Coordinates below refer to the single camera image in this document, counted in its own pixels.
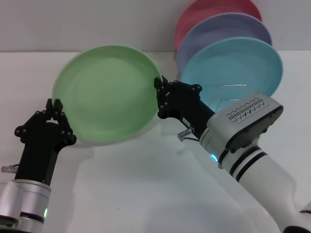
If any metal wire plate rack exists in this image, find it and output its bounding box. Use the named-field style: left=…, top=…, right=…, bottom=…
left=208, top=84, right=248, bottom=112

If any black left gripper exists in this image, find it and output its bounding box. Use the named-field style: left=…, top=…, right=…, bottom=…
left=14, top=98, right=77, bottom=185

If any red plastic plate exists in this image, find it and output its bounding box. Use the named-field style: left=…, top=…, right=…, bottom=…
left=174, top=0, right=263, bottom=58

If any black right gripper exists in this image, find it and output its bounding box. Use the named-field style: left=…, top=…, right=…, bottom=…
left=154, top=75, right=216, bottom=140

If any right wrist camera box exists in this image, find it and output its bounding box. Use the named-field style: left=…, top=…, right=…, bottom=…
left=225, top=92, right=284, bottom=153

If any purple plastic plate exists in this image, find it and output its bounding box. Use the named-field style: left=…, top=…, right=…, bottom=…
left=176, top=12, right=273, bottom=73

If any green plastic plate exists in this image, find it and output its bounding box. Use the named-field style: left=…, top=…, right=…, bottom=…
left=52, top=45, right=163, bottom=144

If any light blue plastic plate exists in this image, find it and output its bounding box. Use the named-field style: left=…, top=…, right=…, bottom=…
left=180, top=36, right=284, bottom=114

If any silver right wrist connector plug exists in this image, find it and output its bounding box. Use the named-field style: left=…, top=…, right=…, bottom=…
left=178, top=127, right=195, bottom=141

